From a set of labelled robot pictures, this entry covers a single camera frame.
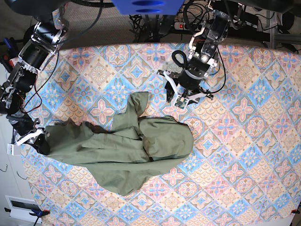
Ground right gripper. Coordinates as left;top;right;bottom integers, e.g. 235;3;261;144
7;115;50;155

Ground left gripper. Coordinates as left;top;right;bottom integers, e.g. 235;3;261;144
166;67;209;102

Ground olive green t-shirt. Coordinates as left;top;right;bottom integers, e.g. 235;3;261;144
46;92;194;196

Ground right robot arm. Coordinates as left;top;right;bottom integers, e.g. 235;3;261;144
0;7;69;155

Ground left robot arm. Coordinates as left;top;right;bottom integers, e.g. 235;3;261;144
158;10;230;107

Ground white power strip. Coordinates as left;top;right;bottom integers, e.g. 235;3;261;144
174;22;189;31

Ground blue clamp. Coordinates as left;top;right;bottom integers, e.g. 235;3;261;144
3;207;50;217

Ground blue box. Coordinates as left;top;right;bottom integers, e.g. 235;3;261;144
112;0;184;15

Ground patterned tile tablecloth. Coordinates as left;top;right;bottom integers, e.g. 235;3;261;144
21;44;301;226

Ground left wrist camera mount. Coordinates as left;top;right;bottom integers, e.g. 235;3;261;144
157;70;214;110

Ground tangled black cables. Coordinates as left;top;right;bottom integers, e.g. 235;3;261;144
128;14;174;43

